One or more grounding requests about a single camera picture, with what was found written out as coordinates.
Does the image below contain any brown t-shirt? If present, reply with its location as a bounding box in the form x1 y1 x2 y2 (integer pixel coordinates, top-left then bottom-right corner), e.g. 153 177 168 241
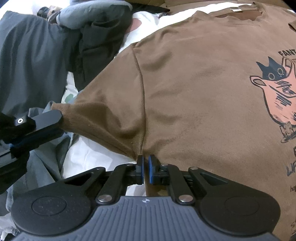
52 3 295 240

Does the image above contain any dark grey pillow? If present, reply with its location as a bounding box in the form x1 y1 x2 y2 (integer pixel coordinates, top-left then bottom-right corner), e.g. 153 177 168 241
1 11 80 116

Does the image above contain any cream cartoon print blanket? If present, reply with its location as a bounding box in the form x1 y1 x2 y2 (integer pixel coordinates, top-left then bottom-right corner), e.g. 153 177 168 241
60 2 260 197

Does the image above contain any grey neck pillow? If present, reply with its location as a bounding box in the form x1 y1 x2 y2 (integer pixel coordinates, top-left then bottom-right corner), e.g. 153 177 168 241
56 1 132 30

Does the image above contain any leopard plush toy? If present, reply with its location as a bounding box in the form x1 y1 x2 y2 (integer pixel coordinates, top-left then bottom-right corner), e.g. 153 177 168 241
37 6 62 24

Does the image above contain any black folded garment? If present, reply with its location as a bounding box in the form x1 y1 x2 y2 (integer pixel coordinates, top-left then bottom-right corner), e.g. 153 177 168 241
71 4 170 91

